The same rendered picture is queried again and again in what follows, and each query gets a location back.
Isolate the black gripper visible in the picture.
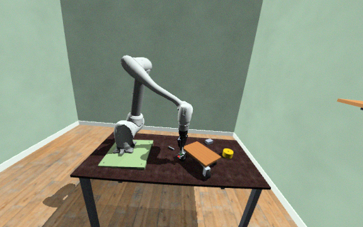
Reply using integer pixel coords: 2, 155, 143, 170
177, 130, 188, 154

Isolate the yellow short cylinder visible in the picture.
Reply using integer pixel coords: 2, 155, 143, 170
222, 149, 233, 159

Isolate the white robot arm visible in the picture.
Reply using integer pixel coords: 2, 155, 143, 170
113, 55, 193, 156

